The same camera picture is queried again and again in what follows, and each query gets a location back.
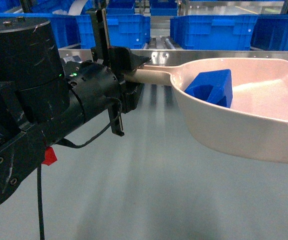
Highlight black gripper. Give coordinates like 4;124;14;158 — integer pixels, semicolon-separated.
65;46;151;123

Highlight blue plastic part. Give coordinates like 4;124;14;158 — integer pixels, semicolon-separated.
184;69;233;108

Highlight beige plastic dustpan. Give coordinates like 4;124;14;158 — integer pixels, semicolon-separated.
125;57;288;164

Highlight metal shelf rack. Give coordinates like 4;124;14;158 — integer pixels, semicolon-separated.
57;0;288;66

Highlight blue bin on shelf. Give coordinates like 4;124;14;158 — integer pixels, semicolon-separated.
0;12;81;50

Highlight red clip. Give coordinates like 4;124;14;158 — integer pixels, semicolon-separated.
42;147;57;166

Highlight blue storage bin far right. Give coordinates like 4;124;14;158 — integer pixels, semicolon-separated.
251;14;288;51

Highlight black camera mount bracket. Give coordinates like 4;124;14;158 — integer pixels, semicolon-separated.
86;8;124;137

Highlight black cable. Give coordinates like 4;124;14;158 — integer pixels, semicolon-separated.
36;97;123;240

